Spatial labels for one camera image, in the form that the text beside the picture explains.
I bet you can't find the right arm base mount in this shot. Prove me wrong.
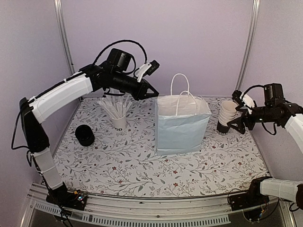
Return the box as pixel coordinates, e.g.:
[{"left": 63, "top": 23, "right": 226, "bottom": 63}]
[{"left": 227, "top": 192, "right": 269, "bottom": 211}]

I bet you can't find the aluminium frame post right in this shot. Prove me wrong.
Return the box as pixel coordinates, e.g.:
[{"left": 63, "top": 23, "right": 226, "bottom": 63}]
[{"left": 235, "top": 0, "right": 260, "bottom": 90}]

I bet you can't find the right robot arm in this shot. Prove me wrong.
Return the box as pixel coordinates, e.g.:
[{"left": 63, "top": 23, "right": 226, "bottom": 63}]
[{"left": 227, "top": 83, "right": 303, "bottom": 210}]

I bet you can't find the stack of paper cups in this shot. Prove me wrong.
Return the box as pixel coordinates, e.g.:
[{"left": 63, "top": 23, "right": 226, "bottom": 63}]
[{"left": 216, "top": 100, "right": 238, "bottom": 136}]

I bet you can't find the aluminium frame post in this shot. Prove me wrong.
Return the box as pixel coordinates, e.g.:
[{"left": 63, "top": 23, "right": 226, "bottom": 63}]
[
  {"left": 235, "top": 0, "right": 260, "bottom": 90},
  {"left": 53, "top": 0, "right": 75, "bottom": 75}
]

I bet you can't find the aluminium table front rail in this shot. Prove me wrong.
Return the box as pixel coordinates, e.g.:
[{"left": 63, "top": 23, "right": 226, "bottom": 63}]
[{"left": 21, "top": 183, "right": 298, "bottom": 227}]

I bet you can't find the aluminium frame post left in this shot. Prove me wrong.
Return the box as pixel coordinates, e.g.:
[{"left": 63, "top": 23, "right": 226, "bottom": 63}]
[{"left": 53, "top": 0, "right": 75, "bottom": 75}]

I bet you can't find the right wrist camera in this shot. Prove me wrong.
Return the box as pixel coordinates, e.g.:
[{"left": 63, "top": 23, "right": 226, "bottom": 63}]
[{"left": 232, "top": 90, "right": 256, "bottom": 110}]

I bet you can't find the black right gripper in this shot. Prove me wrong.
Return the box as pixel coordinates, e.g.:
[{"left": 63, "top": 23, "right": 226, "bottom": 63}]
[{"left": 227, "top": 105, "right": 278, "bottom": 134}]

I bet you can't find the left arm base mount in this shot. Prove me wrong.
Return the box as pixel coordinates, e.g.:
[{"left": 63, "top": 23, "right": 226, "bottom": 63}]
[{"left": 46, "top": 189, "right": 88, "bottom": 211}]

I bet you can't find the stack of black lids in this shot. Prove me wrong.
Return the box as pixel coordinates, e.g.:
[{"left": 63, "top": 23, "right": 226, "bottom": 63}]
[{"left": 75, "top": 124, "right": 95, "bottom": 147}]

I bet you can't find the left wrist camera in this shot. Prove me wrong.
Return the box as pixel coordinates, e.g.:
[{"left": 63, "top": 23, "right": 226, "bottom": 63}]
[{"left": 134, "top": 60, "right": 160, "bottom": 83}]

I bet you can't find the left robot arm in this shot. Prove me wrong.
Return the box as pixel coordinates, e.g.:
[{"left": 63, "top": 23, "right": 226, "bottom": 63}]
[{"left": 16, "top": 48, "right": 160, "bottom": 205}]

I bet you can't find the light blue paper bag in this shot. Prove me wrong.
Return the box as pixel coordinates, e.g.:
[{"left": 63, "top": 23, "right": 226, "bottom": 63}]
[{"left": 155, "top": 78, "right": 212, "bottom": 156}]

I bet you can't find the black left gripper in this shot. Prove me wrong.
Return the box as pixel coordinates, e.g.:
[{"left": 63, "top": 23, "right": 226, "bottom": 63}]
[{"left": 111, "top": 71, "right": 159, "bottom": 101}]

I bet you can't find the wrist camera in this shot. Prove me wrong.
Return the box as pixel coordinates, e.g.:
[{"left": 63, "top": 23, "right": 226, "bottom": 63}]
[
  {"left": 232, "top": 90, "right": 256, "bottom": 110},
  {"left": 134, "top": 60, "right": 160, "bottom": 83}
]

